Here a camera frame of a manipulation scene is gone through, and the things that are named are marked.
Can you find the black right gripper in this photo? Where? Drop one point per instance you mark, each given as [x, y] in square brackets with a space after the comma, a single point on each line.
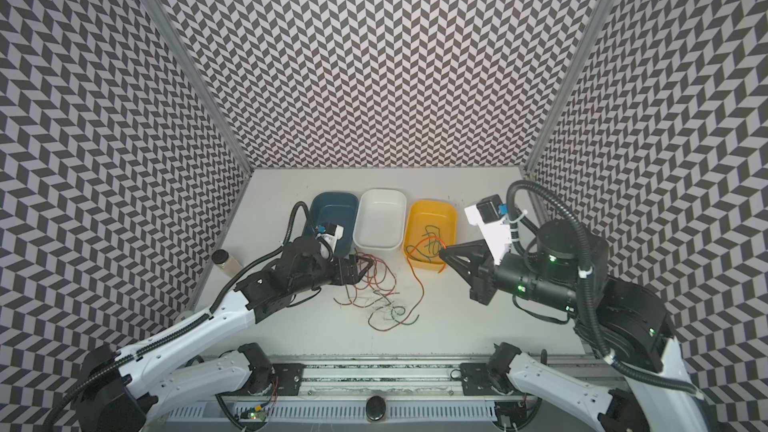
[483, 276]

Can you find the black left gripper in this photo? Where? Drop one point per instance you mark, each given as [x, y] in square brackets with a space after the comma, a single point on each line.
[353, 276]

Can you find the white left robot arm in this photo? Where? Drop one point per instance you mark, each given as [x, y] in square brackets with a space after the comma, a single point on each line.
[123, 390]

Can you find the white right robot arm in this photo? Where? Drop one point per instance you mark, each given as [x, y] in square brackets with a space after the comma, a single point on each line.
[535, 248]

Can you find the yellow plastic bin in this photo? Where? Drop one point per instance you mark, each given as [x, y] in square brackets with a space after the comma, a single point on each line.
[431, 226]

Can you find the white plastic bin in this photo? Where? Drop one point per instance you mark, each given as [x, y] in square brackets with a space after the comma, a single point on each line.
[381, 220]

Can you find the teal plastic bin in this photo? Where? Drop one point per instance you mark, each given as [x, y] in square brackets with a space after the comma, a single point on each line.
[338, 208]

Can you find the black lid spice jar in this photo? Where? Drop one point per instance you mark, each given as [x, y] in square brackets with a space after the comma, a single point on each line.
[226, 262]

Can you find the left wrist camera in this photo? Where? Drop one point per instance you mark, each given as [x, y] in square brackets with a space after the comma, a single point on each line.
[330, 232]

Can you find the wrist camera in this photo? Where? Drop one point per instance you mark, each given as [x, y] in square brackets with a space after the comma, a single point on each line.
[490, 216]
[330, 232]

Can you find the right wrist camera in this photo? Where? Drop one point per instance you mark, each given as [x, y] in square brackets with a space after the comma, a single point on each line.
[490, 216]

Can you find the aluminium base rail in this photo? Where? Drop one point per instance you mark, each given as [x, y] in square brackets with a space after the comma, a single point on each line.
[442, 389]

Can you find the black knob on rail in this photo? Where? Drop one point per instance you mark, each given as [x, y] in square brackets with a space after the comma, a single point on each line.
[376, 409]

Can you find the aluminium corner post right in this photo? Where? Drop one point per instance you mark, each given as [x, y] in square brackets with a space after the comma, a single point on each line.
[586, 43]

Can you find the aluminium corner post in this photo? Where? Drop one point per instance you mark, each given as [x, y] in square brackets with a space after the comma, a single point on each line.
[586, 43]
[178, 49]

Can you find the aluminium corner post left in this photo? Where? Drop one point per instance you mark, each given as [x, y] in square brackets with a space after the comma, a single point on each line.
[178, 49]

